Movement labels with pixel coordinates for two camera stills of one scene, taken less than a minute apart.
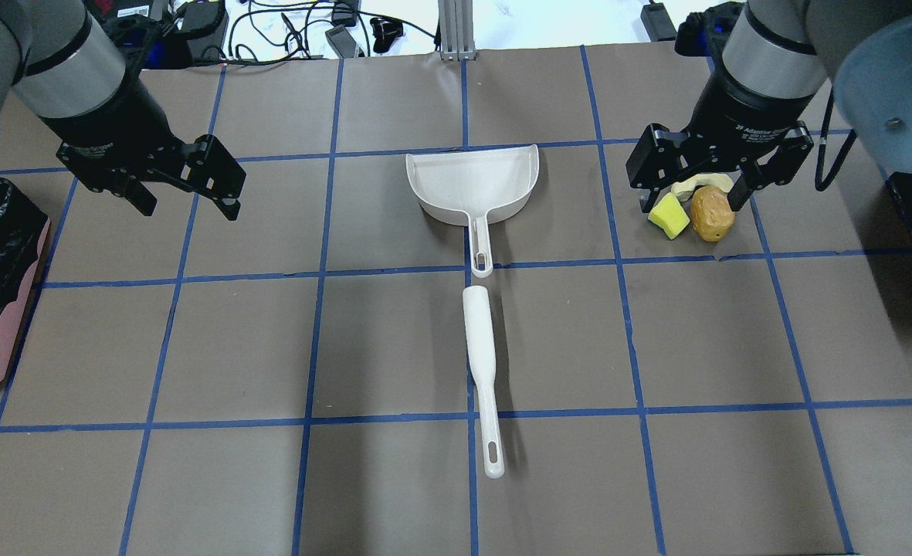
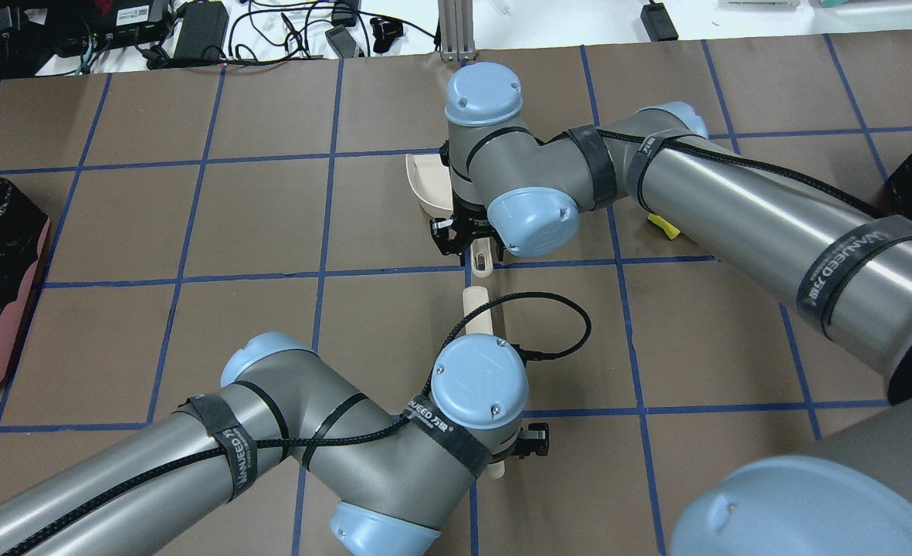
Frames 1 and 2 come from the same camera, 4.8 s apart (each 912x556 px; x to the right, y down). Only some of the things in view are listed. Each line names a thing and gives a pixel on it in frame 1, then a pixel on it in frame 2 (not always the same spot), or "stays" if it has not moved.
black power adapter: [341, 41] stays
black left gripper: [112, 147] → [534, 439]
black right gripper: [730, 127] → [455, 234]
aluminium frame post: [456, 30] stays
